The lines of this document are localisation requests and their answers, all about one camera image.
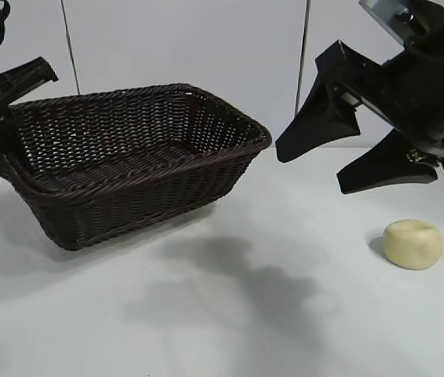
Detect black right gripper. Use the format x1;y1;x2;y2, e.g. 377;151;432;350
274;22;444;196

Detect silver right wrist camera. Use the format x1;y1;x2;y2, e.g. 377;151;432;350
358;0;408;44

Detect dark brown wicker basket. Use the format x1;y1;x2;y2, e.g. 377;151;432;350
0;82;273;252

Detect pale yellow egg yolk pastry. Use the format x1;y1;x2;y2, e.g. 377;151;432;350
382;218;444;271

